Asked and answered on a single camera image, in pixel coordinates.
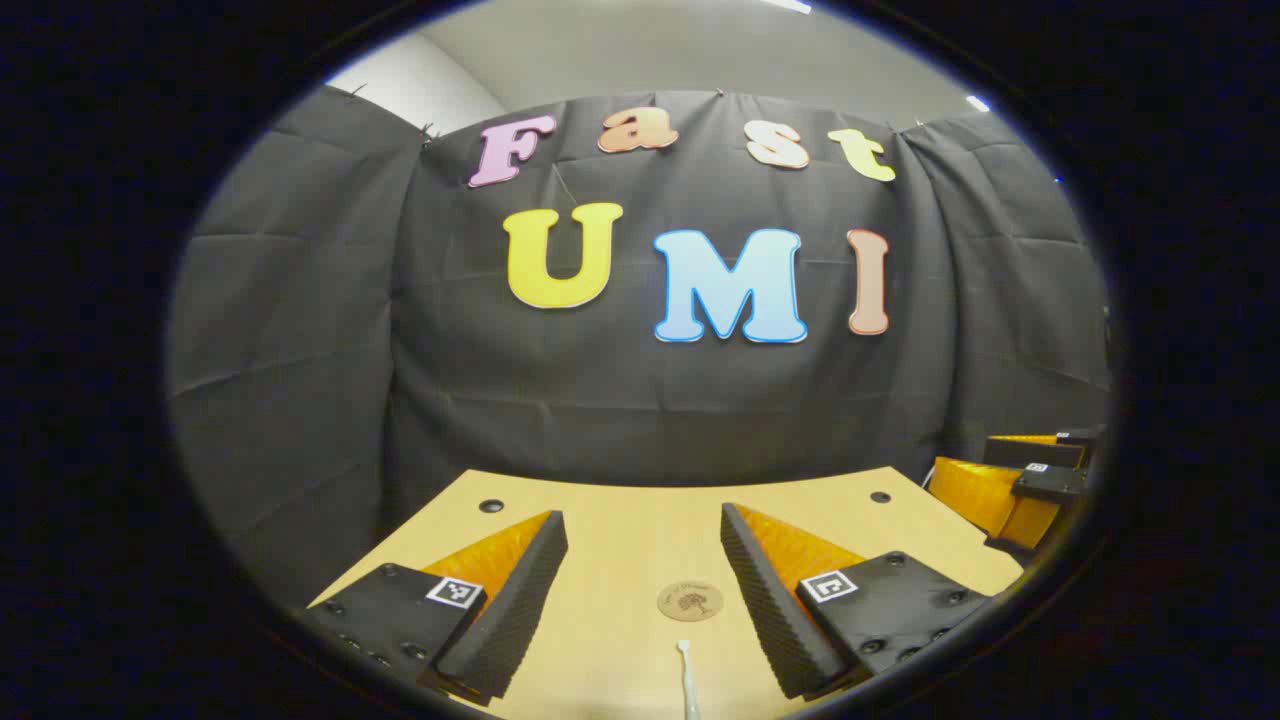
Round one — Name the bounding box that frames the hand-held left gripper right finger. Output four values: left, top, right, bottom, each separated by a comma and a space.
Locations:
719, 502, 993, 701

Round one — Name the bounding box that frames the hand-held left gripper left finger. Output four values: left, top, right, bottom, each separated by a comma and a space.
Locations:
303, 510, 569, 707

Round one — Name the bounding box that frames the round cork coaster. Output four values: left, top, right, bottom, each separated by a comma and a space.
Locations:
657, 581, 724, 623

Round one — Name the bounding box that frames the pale green toothbrush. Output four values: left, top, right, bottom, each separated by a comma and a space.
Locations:
676, 640, 701, 720

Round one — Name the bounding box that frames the light wooden desktop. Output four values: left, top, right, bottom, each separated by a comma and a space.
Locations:
308, 465, 1026, 720

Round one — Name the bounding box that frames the black backdrop cloth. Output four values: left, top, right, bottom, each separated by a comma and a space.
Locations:
165, 85, 1113, 611

